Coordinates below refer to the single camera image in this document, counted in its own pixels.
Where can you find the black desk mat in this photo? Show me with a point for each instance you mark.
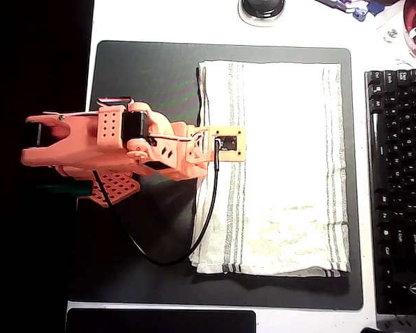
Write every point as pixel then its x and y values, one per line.
pixel 159 76

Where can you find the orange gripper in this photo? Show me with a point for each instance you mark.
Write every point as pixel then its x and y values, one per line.
pixel 196 164

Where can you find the orange gripper camera mount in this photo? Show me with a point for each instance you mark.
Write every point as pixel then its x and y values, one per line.
pixel 241 144

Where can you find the green table clamp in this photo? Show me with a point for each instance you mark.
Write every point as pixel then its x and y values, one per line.
pixel 66 189

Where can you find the blue white plastic item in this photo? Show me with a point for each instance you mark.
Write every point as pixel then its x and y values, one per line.
pixel 360 14

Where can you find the black computer keyboard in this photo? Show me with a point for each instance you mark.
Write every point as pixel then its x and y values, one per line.
pixel 402 173

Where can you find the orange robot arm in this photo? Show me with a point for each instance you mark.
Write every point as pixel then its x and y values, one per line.
pixel 83 142

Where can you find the black flat tablet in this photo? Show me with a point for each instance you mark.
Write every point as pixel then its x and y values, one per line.
pixel 159 320

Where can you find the black round dome object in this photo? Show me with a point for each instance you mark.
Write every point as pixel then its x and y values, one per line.
pixel 261 8

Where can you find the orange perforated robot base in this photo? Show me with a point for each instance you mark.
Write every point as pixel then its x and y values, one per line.
pixel 119 189

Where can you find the white striped towel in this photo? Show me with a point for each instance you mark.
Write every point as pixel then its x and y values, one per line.
pixel 284 156

